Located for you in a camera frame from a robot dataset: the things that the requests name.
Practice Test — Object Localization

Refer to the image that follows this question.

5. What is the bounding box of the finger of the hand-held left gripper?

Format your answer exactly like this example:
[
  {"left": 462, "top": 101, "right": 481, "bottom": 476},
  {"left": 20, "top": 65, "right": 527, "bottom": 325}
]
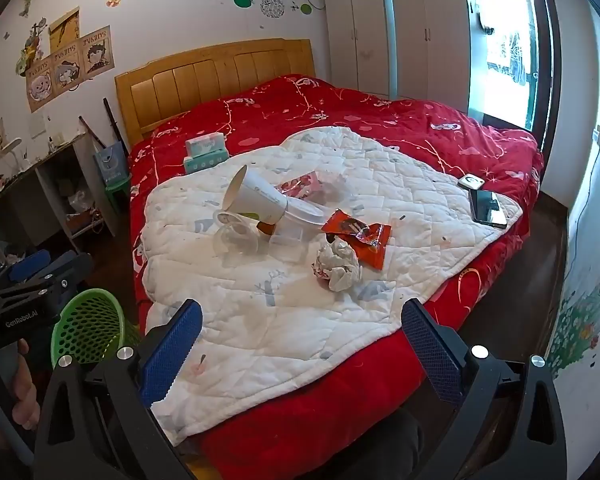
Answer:
[
  {"left": 0, "top": 250, "right": 53, "bottom": 286},
  {"left": 0, "top": 254, "right": 95, "bottom": 303}
]

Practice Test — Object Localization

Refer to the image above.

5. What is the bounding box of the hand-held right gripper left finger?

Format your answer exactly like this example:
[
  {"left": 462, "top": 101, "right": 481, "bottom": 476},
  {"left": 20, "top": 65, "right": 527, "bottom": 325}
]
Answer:
[{"left": 32, "top": 299, "right": 204, "bottom": 480}]

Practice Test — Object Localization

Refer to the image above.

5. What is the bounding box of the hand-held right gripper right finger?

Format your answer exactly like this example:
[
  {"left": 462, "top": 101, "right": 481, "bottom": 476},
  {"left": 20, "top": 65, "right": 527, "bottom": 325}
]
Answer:
[{"left": 401, "top": 298, "right": 570, "bottom": 480}]

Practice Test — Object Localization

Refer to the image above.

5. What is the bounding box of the green plastic mesh basket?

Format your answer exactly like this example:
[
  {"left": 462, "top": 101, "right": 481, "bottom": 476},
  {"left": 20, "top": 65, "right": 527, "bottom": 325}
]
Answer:
[{"left": 50, "top": 288, "right": 141, "bottom": 368}]

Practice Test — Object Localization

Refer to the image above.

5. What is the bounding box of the paper wrapper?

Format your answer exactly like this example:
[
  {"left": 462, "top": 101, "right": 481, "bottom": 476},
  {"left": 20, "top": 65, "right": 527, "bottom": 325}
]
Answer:
[{"left": 312, "top": 237, "right": 363, "bottom": 292}]

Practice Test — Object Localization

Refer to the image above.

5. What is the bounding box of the clear plastic cup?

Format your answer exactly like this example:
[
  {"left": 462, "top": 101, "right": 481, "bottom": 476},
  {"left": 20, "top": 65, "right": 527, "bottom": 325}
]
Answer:
[{"left": 212, "top": 210, "right": 261, "bottom": 263}]

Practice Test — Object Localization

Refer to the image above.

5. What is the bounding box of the orange snack wrapper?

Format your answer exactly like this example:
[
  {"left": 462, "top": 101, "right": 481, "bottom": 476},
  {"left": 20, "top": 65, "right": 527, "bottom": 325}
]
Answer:
[{"left": 321, "top": 208, "right": 392, "bottom": 268}]

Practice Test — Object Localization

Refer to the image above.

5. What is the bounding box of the clear plastic tub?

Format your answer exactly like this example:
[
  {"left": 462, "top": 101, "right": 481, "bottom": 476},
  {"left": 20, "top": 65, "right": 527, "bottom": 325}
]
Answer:
[{"left": 269, "top": 199, "right": 333, "bottom": 263}]

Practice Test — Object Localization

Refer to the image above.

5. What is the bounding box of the white paper cup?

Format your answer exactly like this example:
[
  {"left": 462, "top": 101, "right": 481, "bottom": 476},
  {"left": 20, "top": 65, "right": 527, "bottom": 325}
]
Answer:
[{"left": 222, "top": 165, "right": 288, "bottom": 224}]

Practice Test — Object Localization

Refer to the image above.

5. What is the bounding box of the pink snack wrapper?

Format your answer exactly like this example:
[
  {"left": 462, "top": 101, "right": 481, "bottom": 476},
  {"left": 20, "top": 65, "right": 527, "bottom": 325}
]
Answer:
[{"left": 275, "top": 171, "right": 323, "bottom": 201}]

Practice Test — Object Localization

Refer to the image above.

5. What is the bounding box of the person's left hand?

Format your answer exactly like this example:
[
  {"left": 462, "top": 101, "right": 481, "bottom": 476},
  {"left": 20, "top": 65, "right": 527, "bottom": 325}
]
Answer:
[{"left": 7, "top": 339, "right": 44, "bottom": 432}]

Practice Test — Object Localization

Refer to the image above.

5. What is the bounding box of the green plastic stool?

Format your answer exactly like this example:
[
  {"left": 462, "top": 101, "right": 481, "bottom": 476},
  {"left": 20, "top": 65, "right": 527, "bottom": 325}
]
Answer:
[{"left": 105, "top": 172, "right": 133, "bottom": 216}]

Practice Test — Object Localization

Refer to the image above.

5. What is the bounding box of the white shelf desk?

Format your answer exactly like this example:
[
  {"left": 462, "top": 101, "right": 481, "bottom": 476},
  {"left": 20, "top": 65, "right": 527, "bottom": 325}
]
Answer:
[{"left": 0, "top": 132, "right": 118, "bottom": 261}]

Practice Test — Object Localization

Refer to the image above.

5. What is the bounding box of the white quilted blanket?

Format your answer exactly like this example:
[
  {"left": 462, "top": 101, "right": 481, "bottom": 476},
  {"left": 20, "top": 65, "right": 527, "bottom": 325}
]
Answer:
[{"left": 142, "top": 126, "right": 523, "bottom": 446}]

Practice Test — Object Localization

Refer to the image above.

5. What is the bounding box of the blue paper bag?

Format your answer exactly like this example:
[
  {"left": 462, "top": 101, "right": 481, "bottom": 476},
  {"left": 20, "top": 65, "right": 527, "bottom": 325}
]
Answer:
[{"left": 94, "top": 142, "right": 128, "bottom": 183}]

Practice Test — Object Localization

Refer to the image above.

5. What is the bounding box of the dark wooden stick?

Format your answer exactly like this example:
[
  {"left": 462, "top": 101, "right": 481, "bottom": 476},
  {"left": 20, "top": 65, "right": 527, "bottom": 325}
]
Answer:
[
  {"left": 78, "top": 116, "right": 103, "bottom": 148},
  {"left": 104, "top": 98, "right": 129, "bottom": 151}
]

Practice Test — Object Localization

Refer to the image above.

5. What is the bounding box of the black smartphone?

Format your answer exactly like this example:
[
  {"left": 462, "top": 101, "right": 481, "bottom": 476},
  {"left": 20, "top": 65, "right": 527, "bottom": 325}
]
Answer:
[{"left": 468, "top": 189, "right": 509, "bottom": 228}]

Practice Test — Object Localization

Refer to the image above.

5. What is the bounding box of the teal dotted box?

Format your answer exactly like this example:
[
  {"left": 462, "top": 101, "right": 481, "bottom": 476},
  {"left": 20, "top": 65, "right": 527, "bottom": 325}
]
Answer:
[{"left": 183, "top": 152, "right": 231, "bottom": 176}]

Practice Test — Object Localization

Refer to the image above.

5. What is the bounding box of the teal tissue pack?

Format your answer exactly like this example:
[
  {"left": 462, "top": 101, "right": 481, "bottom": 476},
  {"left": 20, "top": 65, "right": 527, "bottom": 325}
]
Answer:
[{"left": 185, "top": 133, "right": 229, "bottom": 158}]

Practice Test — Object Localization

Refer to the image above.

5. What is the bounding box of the wooden bed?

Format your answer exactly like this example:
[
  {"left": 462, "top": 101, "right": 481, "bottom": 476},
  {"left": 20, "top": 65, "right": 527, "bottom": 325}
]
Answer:
[{"left": 115, "top": 38, "right": 315, "bottom": 146}]

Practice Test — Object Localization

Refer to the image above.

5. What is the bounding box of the bed with red cover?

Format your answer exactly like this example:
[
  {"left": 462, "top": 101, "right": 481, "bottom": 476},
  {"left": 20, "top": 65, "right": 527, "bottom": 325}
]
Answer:
[{"left": 127, "top": 74, "right": 545, "bottom": 480}]

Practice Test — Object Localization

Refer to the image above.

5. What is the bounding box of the glass balcony door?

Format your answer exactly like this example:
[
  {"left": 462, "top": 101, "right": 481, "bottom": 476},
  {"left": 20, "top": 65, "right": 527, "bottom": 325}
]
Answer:
[{"left": 467, "top": 0, "right": 561, "bottom": 136}]

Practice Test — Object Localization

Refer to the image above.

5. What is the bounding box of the white wardrobe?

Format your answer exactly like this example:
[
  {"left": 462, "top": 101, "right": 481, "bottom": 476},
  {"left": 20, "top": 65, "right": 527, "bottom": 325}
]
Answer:
[
  {"left": 323, "top": 0, "right": 392, "bottom": 102},
  {"left": 389, "top": 0, "right": 473, "bottom": 113}
]

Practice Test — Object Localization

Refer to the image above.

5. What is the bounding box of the flower wall decal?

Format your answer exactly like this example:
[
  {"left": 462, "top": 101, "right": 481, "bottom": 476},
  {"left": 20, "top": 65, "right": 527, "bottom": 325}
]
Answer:
[{"left": 545, "top": 275, "right": 600, "bottom": 376}]

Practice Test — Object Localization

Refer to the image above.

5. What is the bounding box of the cartoon wall poster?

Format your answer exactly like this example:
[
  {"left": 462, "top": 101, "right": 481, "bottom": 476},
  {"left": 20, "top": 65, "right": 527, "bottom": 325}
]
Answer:
[{"left": 26, "top": 7, "right": 116, "bottom": 113}]

